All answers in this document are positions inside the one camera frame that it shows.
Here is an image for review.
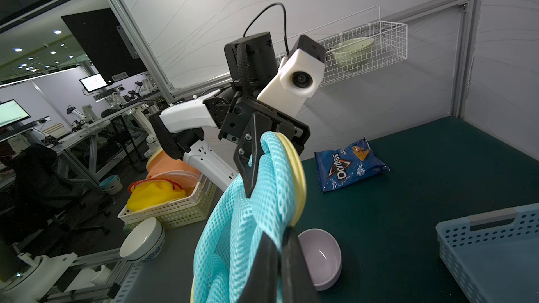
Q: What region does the blue snack bag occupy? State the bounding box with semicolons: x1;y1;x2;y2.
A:
314;137;390;193

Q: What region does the black wall monitor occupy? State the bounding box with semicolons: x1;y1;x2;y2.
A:
62;8;147;86

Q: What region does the white wire wall basket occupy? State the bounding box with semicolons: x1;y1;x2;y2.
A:
275;6;408;88

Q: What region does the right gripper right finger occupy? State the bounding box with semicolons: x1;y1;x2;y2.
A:
281;227;319;303

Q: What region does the yellow bowl with red rim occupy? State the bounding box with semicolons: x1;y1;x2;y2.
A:
126;178;186;212

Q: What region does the light blue plastic basket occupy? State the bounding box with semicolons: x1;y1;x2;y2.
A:
436;203;538;302

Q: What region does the cream plastic basket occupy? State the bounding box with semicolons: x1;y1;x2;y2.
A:
117;175;218;230

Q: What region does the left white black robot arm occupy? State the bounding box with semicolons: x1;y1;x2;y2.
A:
150;32;326;196

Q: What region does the lilac ceramic bowl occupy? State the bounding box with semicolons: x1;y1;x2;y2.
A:
298;229;342;292

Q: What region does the white bowl on floor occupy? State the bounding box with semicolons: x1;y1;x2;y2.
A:
119;217;165;262

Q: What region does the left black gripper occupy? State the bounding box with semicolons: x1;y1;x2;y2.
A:
218;96;311;198

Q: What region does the dark green table mat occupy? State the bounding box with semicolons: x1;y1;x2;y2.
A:
125;116;539;303

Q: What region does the green ceramic bowl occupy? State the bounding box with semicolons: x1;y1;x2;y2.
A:
330;37;375;71

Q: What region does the teal mesh laundry bag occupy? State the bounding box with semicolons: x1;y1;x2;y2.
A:
190;132;307;302

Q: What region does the orange plastic bowl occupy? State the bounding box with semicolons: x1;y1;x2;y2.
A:
146;149;201;192

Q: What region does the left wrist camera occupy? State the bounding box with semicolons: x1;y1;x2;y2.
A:
257;35;326;118

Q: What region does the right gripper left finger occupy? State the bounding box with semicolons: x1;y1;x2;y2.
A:
238;233;279;302

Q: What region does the black office chair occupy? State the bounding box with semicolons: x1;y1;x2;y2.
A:
2;144;110;245

